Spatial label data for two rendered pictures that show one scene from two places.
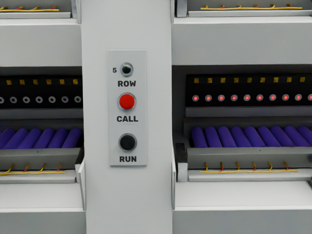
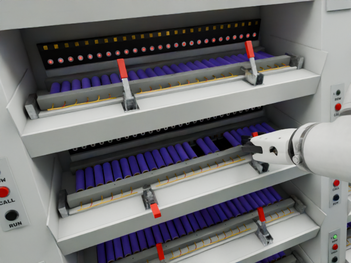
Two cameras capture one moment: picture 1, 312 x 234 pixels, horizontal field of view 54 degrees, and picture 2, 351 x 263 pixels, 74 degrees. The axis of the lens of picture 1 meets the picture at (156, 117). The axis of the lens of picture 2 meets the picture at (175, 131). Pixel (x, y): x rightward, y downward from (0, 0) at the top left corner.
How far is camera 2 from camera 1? 0.57 m
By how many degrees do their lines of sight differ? 19
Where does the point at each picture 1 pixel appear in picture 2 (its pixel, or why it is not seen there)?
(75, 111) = (257, 113)
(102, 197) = not seen: hidden behind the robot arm
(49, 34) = (308, 82)
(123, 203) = not seen: hidden behind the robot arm
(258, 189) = not seen: outside the picture
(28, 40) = (299, 86)
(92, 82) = (324, 101)
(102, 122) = (328, 118)
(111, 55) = (332, 87)
